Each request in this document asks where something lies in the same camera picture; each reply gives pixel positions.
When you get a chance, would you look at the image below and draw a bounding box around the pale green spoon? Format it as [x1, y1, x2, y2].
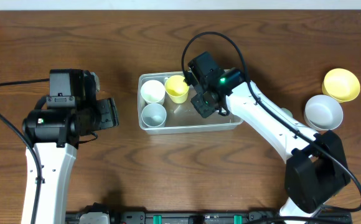
[281, 108, 293, 118]

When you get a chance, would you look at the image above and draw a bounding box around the clear plastic container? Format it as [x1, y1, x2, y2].
[138, 72, 243, 134]

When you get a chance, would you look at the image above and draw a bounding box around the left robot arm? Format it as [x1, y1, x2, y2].
[21, 69, 119, 223]

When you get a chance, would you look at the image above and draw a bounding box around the grey bowl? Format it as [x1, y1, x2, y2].
[304, 95, 344, 131]

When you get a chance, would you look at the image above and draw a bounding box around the yellow bowl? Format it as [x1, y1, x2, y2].
[321, 68, 360, 103]

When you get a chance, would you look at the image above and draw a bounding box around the white bowl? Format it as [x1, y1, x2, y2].
[218, 106, 232, 116]

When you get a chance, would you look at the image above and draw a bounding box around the white cup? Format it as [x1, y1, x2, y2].
[141, 80, 166, 105]

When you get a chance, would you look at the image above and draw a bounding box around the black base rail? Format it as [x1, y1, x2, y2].
[65, 202, 353, 224]

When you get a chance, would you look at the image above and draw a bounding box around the yellow cup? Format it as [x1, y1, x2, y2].
[164, 75, 189, 104]

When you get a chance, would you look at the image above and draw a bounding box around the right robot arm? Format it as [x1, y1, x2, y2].
[184, 66, 354, 223]

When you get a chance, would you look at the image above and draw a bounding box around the grey cup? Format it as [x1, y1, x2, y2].
[141, 103, 167, 128]

